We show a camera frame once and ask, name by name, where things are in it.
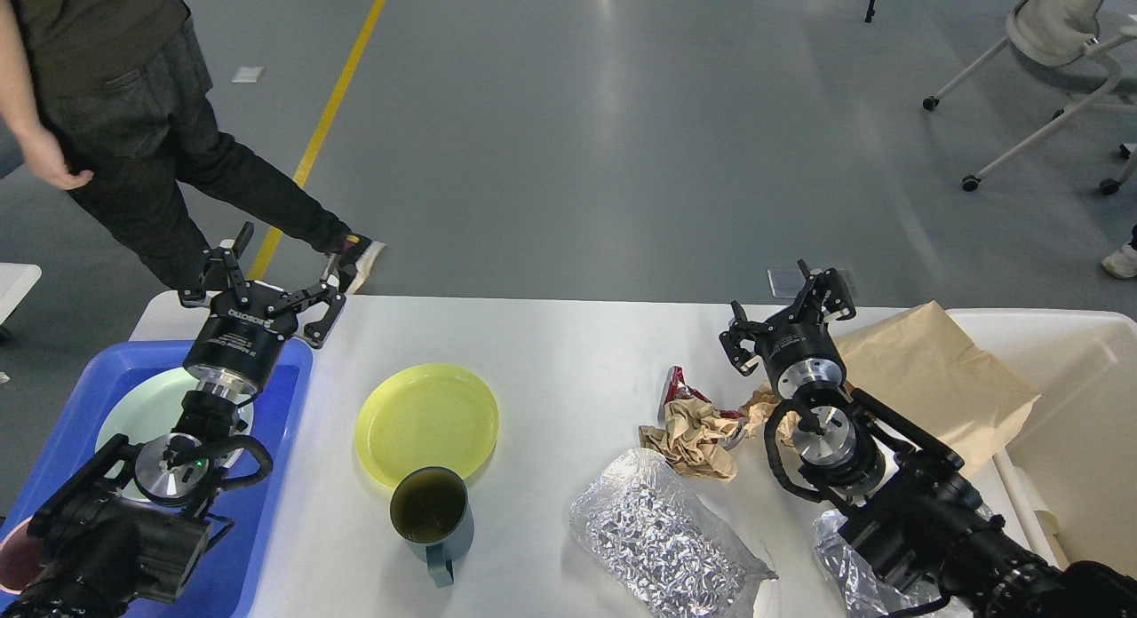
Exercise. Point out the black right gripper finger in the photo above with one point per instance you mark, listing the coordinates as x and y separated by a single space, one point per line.
824 297
739 341

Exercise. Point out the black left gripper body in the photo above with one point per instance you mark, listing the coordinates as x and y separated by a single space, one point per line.
235 353

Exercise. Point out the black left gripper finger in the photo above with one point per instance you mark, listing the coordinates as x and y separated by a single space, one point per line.
221 273
309 313

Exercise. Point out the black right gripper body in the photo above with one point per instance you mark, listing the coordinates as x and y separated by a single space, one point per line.
798 350

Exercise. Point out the yellow plastic plate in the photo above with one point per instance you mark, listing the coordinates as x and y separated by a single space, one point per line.
431 415

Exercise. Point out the teal mug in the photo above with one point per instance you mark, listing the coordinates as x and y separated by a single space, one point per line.
431 511

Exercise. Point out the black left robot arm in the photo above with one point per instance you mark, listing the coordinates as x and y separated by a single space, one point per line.
135 520

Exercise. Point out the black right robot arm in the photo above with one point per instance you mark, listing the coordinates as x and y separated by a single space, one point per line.
908 510

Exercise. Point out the red snack wrapper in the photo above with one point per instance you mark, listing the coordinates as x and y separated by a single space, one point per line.
676 388

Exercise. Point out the pale green plate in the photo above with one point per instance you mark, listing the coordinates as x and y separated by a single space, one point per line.
149 409

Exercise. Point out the brown paper bag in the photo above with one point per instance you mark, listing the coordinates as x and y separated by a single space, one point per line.
922 364

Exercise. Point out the crumpled brown paper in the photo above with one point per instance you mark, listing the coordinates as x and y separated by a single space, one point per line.
696 437

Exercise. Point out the silver foil bag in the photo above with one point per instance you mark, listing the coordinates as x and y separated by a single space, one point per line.
649 530
862 593

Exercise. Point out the blue plastic tray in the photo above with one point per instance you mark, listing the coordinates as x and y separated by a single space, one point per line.
226 579

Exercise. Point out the white plastic bin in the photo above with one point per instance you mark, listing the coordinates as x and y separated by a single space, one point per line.
1065 483

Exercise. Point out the pink ribbed mug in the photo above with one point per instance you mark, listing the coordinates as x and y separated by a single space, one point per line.
21 554

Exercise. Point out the white rolling chair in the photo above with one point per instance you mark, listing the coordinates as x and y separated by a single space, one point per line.
1058 42

